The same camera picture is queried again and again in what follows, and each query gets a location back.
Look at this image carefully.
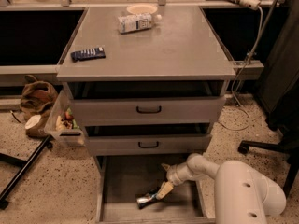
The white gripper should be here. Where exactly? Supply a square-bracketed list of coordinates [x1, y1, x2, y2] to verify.
[156, 162, 192, 200]

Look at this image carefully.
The silver blue redbull can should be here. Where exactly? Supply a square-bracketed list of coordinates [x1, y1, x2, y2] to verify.
[136, 191, 158, 209]

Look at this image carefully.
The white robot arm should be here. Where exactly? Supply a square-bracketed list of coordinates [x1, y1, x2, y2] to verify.
[156, 153, 286, 224]

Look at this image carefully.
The grey middle drawer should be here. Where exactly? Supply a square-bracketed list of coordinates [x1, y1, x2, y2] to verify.
[86, 123, 211, 156]

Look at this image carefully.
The grey drawer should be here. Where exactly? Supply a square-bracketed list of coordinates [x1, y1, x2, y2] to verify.
[69, 81, 225, 125]
[86, 123, 211, 156]
[95, 154, 215, 224]

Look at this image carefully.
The grey bottom drawer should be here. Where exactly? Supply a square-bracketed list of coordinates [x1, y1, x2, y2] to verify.
[95, 154, 215, 224]

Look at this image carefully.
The grey drawer cabinet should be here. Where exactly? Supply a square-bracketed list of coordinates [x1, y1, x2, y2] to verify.
[56, 5, 236, 224]

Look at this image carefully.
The grey top drawer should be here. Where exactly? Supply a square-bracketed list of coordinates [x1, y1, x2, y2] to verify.
[69, 81, 225, 125]

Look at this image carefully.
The clear plastic bin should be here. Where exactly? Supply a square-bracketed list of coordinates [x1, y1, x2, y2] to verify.
[44, 91, 84, 147]

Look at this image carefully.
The black office chair base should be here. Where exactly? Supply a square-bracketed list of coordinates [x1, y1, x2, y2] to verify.
[237, 133, 299, 199]

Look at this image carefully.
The black metal floor stand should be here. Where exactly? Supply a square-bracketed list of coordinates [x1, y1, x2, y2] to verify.
[0, 135, 52, 210]

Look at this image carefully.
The dark blue snack bar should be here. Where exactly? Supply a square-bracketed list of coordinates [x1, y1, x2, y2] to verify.
[70, 47, 106, 62]

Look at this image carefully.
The brown paper bag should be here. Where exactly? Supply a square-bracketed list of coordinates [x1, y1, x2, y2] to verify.
[20, 75, 58, 138]

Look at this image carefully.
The white plastic bottle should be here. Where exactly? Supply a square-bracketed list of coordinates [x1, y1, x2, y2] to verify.
[118, 13, 162, 34]

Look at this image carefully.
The beige round plate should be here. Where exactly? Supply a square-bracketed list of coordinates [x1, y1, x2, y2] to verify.
[127, 4, 158, 14]

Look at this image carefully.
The grey floor cable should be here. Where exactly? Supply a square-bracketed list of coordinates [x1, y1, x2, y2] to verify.
[218, 7, 265, 133]

